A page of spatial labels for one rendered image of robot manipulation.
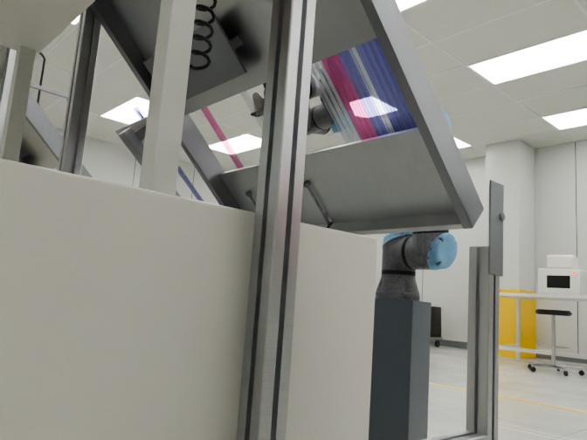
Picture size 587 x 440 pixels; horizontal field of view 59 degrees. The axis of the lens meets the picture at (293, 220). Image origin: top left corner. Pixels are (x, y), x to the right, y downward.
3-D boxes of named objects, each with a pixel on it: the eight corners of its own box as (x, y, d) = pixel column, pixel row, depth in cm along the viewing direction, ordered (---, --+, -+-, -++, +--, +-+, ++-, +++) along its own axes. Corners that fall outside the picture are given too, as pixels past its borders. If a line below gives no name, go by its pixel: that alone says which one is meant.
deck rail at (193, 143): (244, 242, 148) (256, 229, 152) (247, 241, 147) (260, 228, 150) (87, 3, 122) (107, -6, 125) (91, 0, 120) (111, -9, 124)
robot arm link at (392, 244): (397, 272, 190) (397, 236, 192) (426, 272, 179) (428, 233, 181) (373, 270, 182) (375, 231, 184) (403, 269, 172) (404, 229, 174)
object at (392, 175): (251, 232, 148) (258, 225, 149) (466, 216, 99) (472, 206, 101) (216, 177, 141) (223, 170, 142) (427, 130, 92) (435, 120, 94)
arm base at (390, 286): (385, 299, 190) (386, 272, 192) (425, 302, 182) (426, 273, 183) (368, 298, 178) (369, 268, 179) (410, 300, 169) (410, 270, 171)
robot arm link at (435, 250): (424, 270, 181) (418, 116, 185) (462, 270, 169) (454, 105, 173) (401, 271, 173) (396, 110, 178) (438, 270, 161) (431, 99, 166)
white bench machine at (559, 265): (547, 296, 623) (547, 257, 630) (588, 298, 594) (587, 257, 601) (537, 294, 596) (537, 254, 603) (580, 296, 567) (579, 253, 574)
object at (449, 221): (248, 242, 147) (263, 226, 151) (463, 229, 98) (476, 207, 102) (245, 238, 146) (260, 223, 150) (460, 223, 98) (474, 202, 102)
